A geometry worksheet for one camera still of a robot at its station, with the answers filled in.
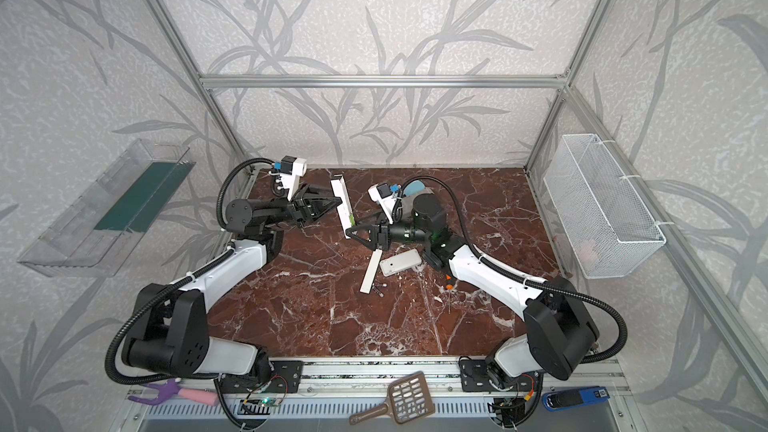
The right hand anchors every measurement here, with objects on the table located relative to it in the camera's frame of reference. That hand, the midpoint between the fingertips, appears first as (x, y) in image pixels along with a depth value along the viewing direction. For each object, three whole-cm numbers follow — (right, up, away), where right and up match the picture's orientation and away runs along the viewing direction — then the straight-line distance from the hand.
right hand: (353, 221), depth 69 cm
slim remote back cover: (+2, -18, +23) cm, 29 cm away
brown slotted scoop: (+13, -43, +2) cm, 45 cm away
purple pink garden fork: (-45, -41, +3) cm, 61 cm away
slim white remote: (-1, +3, -4) cm, 5 cm away
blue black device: (+48, -40, -2) cm, 63 cm away
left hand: (-2, +5, -4) cm, 7 cm away
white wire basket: (+54, -2, -8) cm, 55 cm away
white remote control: (+10, -16, +25) cm, 31 cm away
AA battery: (+4, -23, +19) cm, 30 cm away
